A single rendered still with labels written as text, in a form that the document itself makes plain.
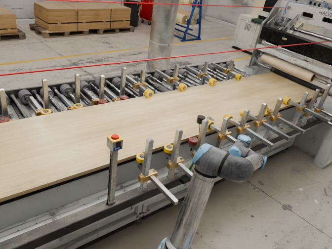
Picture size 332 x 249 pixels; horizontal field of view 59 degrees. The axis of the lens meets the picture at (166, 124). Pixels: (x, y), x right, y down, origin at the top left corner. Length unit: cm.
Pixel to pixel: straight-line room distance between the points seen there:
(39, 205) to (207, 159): 117
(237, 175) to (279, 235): 191
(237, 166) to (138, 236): 162
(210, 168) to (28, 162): 121
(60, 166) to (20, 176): 24
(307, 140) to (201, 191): 330
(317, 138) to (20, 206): 371
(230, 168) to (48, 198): 122
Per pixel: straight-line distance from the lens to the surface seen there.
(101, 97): 289
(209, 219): 306
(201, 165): 137
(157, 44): 597
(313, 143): 456
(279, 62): 447
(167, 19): 587
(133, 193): 212
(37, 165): 205
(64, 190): 208
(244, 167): 137
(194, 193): 144
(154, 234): 281
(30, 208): 207
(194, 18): 932
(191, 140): 238
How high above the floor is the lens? 218
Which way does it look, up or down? 30 degrees down
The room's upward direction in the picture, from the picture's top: 10 degrees clockwise
